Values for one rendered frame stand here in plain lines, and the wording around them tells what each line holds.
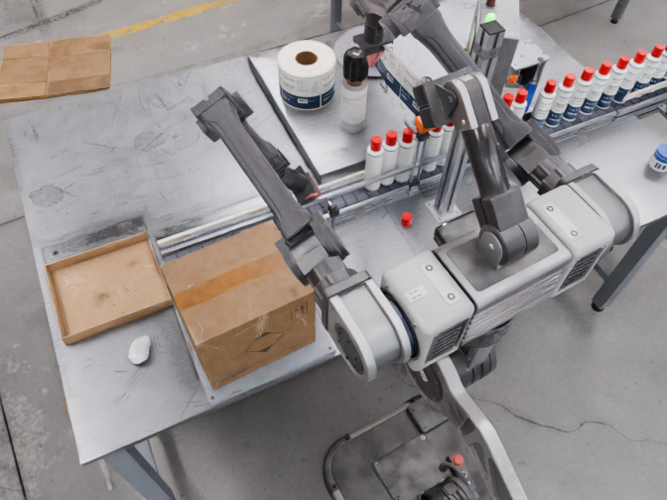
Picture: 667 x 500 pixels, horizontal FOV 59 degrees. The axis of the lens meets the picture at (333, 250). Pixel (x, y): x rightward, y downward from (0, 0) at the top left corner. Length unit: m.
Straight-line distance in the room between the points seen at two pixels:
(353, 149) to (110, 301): 0.91
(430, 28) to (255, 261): 0.66
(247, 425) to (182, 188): 0.99
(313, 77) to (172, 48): 2.05
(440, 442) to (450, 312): 1.32
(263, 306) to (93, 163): 1.00
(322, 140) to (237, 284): 0.78
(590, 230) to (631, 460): 1.70
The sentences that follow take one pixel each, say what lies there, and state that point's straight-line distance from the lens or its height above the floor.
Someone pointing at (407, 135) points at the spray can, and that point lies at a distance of 1.79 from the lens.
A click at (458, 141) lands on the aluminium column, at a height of 1.15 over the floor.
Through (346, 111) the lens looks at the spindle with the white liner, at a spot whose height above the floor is 0.97.
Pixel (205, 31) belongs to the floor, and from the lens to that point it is 4.10.
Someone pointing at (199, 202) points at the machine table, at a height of 0.83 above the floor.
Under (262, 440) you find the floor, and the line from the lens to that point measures 2.43.
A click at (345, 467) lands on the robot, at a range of 2.15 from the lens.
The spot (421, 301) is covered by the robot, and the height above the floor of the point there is 1.53.
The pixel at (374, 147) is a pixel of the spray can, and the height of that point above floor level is 1.07.
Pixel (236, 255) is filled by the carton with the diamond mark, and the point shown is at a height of 1.12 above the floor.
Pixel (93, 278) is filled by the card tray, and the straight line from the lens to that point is 1.87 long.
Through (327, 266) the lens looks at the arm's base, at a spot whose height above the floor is 1.48.
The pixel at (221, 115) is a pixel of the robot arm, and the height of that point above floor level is 1.54.
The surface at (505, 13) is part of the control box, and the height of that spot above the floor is 1.48.
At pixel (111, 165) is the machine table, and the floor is 0.83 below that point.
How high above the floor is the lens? 2.32
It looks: 55 degrees down
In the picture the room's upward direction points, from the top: 2 degrees clockwise
